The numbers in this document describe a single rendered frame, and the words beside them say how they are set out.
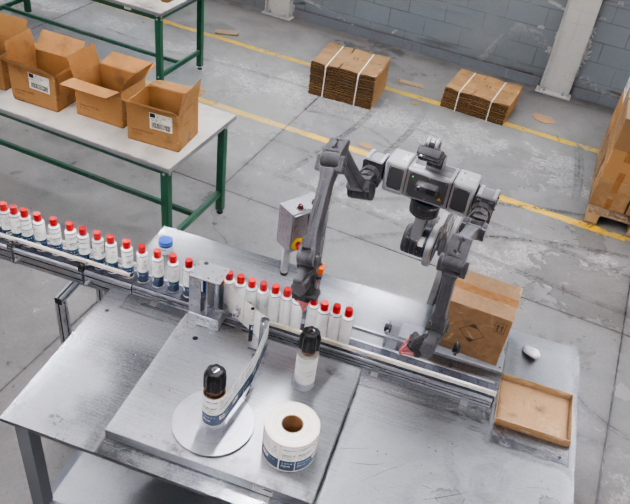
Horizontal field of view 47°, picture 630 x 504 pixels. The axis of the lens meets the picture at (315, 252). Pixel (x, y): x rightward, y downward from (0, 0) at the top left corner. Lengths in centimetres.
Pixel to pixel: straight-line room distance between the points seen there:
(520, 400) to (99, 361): 175
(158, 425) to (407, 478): 94
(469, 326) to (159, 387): 131
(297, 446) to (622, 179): 392
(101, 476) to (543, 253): 347
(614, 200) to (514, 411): 309
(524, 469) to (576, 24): 553
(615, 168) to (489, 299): 285
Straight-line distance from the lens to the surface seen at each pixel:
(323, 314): 300
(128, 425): 281
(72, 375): 306
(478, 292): 317
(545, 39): 792
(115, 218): 521
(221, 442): 273
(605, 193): 593
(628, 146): 575
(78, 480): 350
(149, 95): 470
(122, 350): 313
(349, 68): 684
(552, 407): 323
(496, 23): 796
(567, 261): 553
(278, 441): 258
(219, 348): 305
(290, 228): 282
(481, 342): 320
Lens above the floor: 310
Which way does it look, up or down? 39 degrees down
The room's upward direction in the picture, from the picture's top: 8 degrees clockwise
